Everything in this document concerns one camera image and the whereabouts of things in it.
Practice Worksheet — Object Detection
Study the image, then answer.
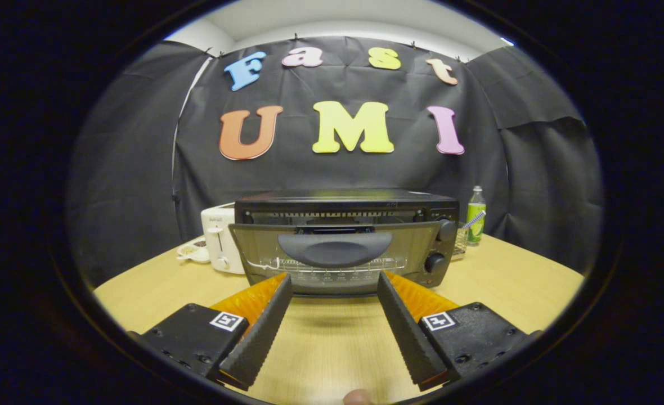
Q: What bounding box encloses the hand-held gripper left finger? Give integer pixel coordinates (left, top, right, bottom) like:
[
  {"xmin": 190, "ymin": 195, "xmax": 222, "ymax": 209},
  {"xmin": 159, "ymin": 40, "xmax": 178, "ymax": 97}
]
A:
[{"xmin": 138, "ymin": 273, "xmax": 294, "ymax": 392}]

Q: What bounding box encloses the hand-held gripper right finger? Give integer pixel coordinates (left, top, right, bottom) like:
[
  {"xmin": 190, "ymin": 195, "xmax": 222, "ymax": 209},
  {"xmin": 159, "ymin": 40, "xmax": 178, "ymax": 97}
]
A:
[{"xmin": 376, "ymin": 271, "xmax": 542, "ymax": 393}]

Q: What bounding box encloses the black toaster oven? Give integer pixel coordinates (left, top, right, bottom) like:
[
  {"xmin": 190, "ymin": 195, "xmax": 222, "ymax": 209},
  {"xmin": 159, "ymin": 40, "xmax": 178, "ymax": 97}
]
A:
[{"xmin": 228, "ymin": 188, "xmax": 461, "ymax": 298}]

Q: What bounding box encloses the white pop-up toaster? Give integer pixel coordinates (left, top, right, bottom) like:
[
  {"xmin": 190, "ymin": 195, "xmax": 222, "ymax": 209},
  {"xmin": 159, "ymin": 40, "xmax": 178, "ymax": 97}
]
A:
[{"xmin": 200, "ymin": 203, "xmax": 247, "ymax": 276}]

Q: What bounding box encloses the small white plate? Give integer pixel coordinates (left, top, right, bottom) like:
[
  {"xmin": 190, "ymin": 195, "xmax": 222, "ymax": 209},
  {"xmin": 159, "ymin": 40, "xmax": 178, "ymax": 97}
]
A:
[{"xmin": 175, "ymin": 237, "xmax": 212, "ymax": 264}]

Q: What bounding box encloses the green drink bottle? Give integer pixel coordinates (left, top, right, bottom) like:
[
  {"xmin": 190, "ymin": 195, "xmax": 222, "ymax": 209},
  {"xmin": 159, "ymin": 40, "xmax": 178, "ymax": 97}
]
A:
[{"xmin": 465, "ymin": 186, "xmax": 487, "ymax": 245}]

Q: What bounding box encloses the wire mesh basket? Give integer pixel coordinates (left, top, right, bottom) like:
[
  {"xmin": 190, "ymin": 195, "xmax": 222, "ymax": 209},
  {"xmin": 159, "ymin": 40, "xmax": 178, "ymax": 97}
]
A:
[{"xmin": 452, "ymin": 226, "xmax": 469, "ymax": 259}]

